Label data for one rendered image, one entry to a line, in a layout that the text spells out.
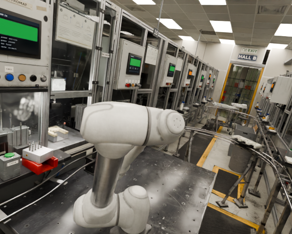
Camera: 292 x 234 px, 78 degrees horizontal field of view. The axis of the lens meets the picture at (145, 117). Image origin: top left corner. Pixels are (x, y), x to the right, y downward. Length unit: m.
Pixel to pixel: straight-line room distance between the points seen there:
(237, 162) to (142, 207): 3.08
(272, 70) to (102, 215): 8.84
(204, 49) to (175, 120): 9.02
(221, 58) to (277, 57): 2.09
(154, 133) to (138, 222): 0.63
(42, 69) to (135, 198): 0.90
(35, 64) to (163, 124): 0.90
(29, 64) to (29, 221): 0.86
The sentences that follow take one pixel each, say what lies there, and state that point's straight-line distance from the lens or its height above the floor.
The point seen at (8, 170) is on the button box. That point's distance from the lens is 1.20.
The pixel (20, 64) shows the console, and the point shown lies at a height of 1.49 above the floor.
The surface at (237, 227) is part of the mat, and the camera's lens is 2.69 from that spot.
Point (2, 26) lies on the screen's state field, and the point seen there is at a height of 1.65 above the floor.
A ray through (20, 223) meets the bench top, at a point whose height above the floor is 0.68.
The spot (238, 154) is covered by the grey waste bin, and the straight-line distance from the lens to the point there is 3.89.
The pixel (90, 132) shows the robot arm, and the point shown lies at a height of 1.39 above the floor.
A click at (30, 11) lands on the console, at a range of 1.23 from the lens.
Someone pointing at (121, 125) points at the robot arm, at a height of 1.42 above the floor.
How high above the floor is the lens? 1.58
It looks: 14 degrees down
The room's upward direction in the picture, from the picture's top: 10 degrees clockwise
